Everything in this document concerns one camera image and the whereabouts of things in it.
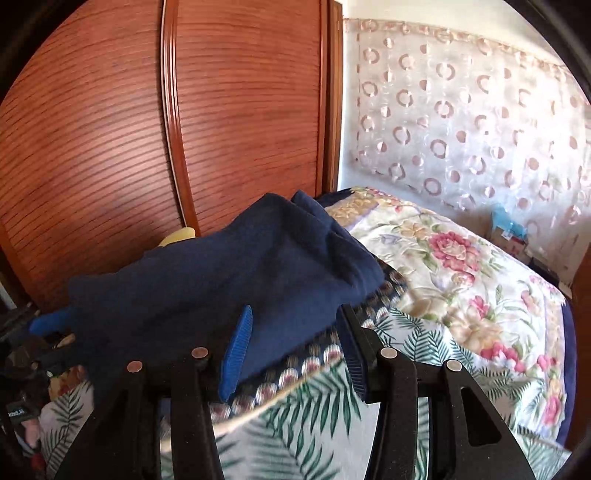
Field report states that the black flat device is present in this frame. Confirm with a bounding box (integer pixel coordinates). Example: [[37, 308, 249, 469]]
[[530, 257, 573, 296]]

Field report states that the person's left hand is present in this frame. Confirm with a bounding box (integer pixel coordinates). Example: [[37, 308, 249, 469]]
[[23, 413, 44, 450]]

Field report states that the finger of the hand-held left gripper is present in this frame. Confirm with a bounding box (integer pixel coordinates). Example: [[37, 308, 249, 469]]
[[28, 308, 75, 337], [9, 336, 78, 372]]

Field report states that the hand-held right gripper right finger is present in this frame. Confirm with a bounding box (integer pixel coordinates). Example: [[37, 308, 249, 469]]
[[339, 304, 536, 480]]

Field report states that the navy printed t-shirt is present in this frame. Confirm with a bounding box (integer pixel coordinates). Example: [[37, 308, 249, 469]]
[[68, 190, 386, 398]]

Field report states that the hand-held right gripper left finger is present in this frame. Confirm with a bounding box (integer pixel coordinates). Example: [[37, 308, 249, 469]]
[[54, 305, 254, 480]]

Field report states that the small cardboard box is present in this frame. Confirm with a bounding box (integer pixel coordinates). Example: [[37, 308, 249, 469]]
[[489, 226, 529, 259]]

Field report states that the floral blanket with navy border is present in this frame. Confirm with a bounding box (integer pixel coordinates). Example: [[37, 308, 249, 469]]
[[318, 187, 580, 450]]

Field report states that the sheer circle-patterned curtain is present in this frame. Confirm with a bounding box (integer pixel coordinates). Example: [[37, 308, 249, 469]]
[[342, 17, 591, 232]]

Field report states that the dark circle-patterned pillow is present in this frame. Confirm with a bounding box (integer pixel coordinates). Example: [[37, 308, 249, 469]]
[[210, 270, 409, 423]]

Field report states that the wooden slatted wardrobe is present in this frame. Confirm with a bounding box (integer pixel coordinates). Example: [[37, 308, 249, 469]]
[[0, 0, 345, 315]]

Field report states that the leaf-print sheet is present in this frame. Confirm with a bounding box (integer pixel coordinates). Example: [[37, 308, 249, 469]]
[[39, 305, 573, 480]]

